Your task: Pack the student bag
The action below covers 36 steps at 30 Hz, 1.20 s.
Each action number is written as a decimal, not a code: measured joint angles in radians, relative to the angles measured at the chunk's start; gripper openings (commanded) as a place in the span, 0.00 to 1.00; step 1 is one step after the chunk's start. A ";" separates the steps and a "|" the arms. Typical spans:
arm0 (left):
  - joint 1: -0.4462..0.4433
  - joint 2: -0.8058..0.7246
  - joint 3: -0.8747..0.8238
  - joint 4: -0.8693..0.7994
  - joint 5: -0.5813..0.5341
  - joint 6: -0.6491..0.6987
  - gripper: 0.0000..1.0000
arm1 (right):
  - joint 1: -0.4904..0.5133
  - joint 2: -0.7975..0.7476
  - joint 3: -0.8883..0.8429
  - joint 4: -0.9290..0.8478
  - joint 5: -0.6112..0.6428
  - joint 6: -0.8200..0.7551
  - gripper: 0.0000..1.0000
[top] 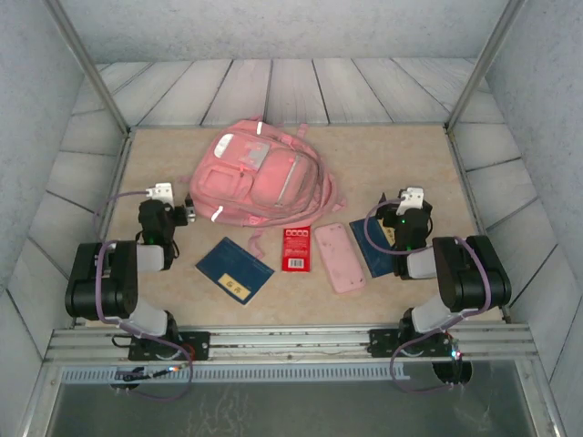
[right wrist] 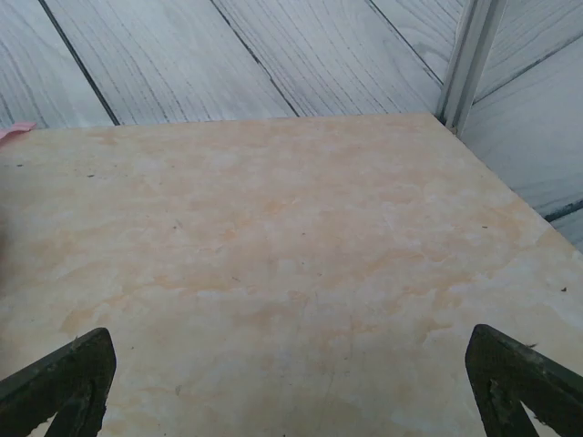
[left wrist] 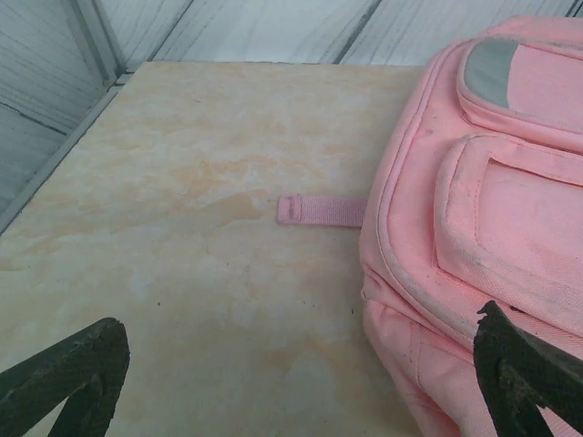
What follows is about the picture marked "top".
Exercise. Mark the thin blue book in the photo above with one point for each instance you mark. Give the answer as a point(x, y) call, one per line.
point(371, 246)

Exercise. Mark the pink student backpack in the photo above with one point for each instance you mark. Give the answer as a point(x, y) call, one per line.
point(237, 182)

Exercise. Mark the thick blue book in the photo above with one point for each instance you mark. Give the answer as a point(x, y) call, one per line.
point(228, 264)

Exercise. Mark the pink pencil case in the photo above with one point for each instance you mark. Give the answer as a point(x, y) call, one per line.
point(339, 259)

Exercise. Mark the red card pack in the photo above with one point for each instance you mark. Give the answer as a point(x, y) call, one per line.
point(296, 250)

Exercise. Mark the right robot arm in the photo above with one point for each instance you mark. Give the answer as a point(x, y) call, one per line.
point(473, 273)

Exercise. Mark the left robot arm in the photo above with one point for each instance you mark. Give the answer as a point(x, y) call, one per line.
point(100, 282)

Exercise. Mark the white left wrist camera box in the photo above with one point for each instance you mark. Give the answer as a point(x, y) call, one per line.
point(161, 191)

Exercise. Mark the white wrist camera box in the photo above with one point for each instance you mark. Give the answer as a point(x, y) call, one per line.
point(412, 196)
point(161, 191)

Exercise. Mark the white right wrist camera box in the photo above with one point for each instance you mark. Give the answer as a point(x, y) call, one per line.
point(412, 196)

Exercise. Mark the aluminium table side rail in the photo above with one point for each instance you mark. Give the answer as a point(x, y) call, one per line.
point(114, 182)
point(467, 182)

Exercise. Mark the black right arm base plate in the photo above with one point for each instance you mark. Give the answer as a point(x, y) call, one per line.
point(382, 341)

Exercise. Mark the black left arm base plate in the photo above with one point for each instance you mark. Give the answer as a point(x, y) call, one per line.
point(200, 343)

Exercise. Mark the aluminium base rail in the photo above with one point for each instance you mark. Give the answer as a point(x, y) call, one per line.
point(291, 339)

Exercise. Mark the aluminium frame post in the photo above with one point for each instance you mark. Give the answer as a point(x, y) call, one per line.
point(481, 68)
point(89, 68)

